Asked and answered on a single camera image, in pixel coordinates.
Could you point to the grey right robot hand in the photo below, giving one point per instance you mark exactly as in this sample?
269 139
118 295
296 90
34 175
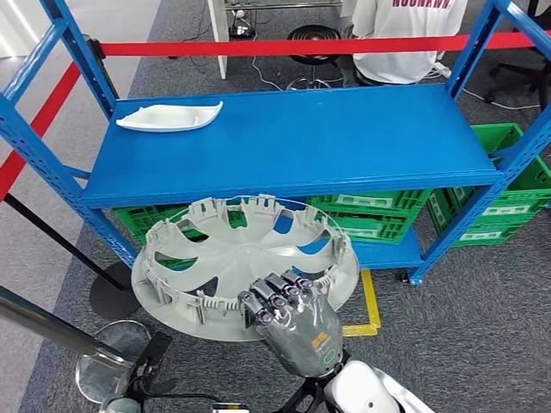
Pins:
301 336

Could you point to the grey plastic wheel hubcap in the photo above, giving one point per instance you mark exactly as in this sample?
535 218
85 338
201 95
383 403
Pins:
241 256

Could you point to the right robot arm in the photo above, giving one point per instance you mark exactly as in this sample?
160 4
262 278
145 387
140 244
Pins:
357 393

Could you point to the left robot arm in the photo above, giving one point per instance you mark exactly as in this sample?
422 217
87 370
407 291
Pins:
120 406

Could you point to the blue metal shelf rack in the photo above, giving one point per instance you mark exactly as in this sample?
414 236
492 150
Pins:
301 142

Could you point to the white plastic trim part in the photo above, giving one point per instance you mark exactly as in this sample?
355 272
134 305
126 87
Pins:
167 117

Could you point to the yellow floor tape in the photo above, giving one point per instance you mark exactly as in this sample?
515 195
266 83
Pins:
370 302

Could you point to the green plastic crate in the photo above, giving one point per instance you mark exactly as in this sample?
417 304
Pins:
133 222
370 219
516 194

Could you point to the red barrier belt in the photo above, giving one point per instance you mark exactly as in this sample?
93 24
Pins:
38 122
258 47

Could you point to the black round stool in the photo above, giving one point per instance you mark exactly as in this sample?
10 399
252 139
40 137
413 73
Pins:
314 32

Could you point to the black box under desk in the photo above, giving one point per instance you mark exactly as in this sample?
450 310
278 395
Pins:
241 32

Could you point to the white power strip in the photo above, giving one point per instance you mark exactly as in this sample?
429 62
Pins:
441 69

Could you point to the seated person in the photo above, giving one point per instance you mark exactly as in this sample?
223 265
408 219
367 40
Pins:
404 40

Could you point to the black office chair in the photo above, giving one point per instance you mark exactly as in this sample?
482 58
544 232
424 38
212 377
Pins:
542 82

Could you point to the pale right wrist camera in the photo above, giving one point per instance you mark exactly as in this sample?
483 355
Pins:
230 409

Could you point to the dark barrier post with base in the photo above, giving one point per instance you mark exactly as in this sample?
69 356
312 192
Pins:
114 296

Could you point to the chrome barrier post with base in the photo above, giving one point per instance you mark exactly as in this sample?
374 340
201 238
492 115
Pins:
43 319

